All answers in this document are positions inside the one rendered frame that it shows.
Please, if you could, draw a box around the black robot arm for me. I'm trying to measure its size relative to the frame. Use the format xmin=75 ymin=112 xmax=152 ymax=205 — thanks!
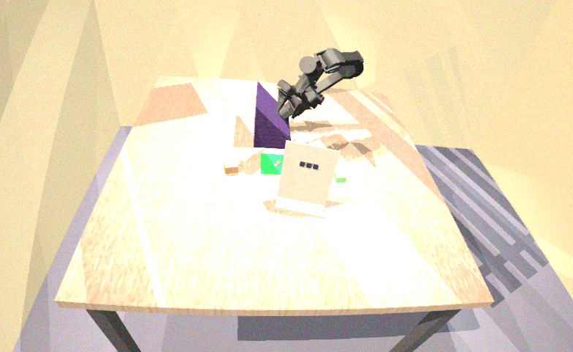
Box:
xmin=277 ymin=48 xmax=364 ymax=122

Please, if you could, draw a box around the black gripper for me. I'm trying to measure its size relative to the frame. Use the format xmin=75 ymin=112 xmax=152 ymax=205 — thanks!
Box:
xmin=276 ymin=73 xmax=318 ymax=119

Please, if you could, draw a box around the cream panel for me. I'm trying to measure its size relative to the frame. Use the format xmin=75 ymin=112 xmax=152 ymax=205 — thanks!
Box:
xmin=275 ymin=140 xmax=341 ymax=219

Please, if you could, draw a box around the green square zone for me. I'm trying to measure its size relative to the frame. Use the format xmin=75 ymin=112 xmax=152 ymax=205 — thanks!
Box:
xmin=261 ymin=153 xmax=284 ymax=175

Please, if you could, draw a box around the small green block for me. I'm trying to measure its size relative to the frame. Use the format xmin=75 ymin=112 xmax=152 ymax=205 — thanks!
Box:
xmin=334 ymin=170 xmax=347 ymax=183

